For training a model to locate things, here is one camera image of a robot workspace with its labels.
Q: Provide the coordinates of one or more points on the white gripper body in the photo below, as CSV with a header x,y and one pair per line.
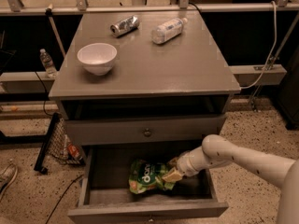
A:
x,y
183,166

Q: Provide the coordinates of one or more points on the green rice chip bag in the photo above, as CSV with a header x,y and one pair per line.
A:
x,y
146,176

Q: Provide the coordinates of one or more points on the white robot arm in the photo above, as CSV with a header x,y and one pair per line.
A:
x,y
216,151

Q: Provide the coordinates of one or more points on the closed grey drawer with knob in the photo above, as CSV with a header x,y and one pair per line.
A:
x,y
142,130

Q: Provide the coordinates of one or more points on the grey wooden cabinet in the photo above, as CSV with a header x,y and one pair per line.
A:
x,y
185,76

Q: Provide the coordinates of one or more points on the orange snack packet in basket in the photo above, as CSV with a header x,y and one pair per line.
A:
x,y
74,152

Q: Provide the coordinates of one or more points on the white bowl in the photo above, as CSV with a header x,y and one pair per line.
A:
x,y
97,58

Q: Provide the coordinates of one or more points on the clear plastic water bottle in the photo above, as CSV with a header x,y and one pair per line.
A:
x,y
168,30

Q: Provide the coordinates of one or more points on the silver soda can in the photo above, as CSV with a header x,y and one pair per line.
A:
x,y
124,26

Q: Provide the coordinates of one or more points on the small water bottle on ledge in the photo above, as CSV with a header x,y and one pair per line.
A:
x,y
48,64

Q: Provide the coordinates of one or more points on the grey sneaker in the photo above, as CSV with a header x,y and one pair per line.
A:
x,y
7,177

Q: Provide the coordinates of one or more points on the black wire mesh basket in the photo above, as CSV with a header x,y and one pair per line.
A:
x,y
55,145

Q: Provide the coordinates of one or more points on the metal railing frame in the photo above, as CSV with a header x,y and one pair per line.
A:
x,y
146,3

